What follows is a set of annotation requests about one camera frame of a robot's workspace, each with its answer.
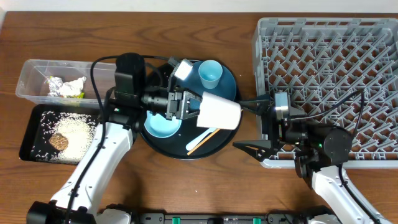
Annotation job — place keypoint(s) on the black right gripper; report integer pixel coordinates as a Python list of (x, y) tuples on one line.
[(270, 127)]

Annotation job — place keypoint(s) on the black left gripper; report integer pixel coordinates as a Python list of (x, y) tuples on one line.
[(171, 104)]

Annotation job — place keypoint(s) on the light blue bowl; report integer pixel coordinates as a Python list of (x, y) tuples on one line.
[(159, 127)]

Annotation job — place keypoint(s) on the pink cup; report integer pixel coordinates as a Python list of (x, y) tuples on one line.
[(212, 102)]

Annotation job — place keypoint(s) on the light blue cup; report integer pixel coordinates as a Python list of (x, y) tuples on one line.
[(210, 72)]

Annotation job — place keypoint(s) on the foil snack wrapper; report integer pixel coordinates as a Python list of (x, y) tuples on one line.
[(54, 84)]

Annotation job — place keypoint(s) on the brown cookie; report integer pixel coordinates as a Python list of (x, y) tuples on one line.
[(59, 142)]

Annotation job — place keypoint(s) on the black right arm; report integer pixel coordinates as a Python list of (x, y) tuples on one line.
[(323, 149)]

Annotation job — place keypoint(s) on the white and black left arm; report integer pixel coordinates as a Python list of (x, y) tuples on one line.
[(122, 114)]

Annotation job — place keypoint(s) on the grey dishwasher rack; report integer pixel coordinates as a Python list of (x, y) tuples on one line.
[(346, 67)]

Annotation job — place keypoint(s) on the round black tray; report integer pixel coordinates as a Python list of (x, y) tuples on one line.
[(174, 146)]

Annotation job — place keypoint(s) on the wooden chopstick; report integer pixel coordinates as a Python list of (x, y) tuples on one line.
[(203, 141)]

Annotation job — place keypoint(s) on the light blue plastic knife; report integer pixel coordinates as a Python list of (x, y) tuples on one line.
[(198, 139)]

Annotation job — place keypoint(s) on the dark blue plate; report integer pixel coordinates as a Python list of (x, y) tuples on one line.
[(226, 87)]

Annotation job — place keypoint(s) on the spilled white rice pile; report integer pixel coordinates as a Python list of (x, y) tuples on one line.
[(79, 136)]

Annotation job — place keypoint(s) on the clear plastic bin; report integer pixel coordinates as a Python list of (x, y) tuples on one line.
[(32, 84)]

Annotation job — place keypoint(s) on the black rectangular tray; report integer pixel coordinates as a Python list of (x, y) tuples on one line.
[(35, 145)]

